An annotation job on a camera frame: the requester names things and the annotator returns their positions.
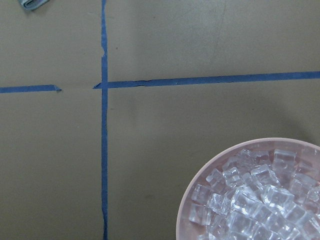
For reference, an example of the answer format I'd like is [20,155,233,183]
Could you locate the pink bowl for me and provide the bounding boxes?
[175,137,320,240]

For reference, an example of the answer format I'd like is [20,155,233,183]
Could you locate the grey folded cloth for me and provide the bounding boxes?
[18,0,49,11]

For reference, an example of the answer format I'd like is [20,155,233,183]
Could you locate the pile of clear ice cubes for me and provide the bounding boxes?
[188,149,320,240]

